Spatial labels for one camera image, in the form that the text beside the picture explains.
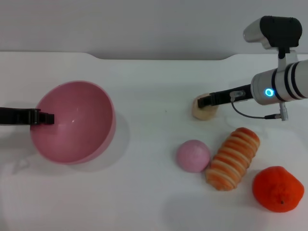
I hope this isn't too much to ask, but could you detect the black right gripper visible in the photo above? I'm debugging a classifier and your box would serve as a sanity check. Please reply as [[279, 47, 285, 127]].
[[197, 84, 254, 108]]

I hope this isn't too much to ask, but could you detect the pink plastic bowl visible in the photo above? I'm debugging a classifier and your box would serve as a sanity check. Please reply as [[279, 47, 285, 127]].
[[30, 81, 117, 165]]

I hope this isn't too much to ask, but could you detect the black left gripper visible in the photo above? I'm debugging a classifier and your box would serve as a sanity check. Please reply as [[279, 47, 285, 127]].
[[0, 107, 55, 126]]

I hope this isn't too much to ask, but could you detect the orange striped bread roll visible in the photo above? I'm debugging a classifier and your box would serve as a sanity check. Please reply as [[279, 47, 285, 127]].
[[205, 127, 261, 192]]

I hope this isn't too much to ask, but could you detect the beige egg yolk pastry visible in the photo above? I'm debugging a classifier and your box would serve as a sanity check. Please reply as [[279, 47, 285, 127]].
[[192, 95, 219, 121]]

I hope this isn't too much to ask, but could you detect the pink round bun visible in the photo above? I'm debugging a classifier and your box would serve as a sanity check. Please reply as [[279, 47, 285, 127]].
[[177, 139, 211, 173]]

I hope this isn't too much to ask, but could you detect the orange tangerine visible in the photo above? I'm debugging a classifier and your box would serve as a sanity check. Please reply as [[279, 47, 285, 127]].
[[252, 166, 305, 213]]

